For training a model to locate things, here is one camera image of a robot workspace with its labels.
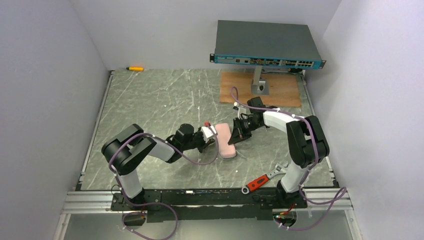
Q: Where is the pink umbrella case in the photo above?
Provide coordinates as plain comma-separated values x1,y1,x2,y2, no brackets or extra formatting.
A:
214,123,237,160

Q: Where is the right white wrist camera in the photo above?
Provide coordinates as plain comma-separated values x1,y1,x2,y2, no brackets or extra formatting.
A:
233,102,247,119

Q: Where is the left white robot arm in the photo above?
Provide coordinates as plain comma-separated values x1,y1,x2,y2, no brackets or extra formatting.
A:
101,123,219,205

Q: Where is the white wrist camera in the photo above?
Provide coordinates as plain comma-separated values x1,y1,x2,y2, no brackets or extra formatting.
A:
200,121,218,142
233,102,247,119

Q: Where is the wooden base board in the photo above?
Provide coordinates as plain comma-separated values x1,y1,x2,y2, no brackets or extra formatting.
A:
219,71,302,108

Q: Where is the black yellow tool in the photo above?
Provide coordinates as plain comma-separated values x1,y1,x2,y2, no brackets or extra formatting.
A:
288,68,303,74

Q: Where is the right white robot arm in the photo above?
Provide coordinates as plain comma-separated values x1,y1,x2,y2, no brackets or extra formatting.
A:
228,97,330,204

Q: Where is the red handled adjustable wrench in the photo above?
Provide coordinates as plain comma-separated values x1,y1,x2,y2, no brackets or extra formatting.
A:
241,162,289,195

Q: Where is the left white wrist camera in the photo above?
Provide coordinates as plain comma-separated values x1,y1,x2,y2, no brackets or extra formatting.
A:
200,121,218,142

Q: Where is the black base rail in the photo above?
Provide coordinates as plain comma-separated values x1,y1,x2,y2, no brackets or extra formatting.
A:
110,187,308,223

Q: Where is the yellow handled screwdriver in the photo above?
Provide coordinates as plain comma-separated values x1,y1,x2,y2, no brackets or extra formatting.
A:
125,67,144,72

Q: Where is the network switch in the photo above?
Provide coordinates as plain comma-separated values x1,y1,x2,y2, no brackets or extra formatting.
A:
209,20,326,83

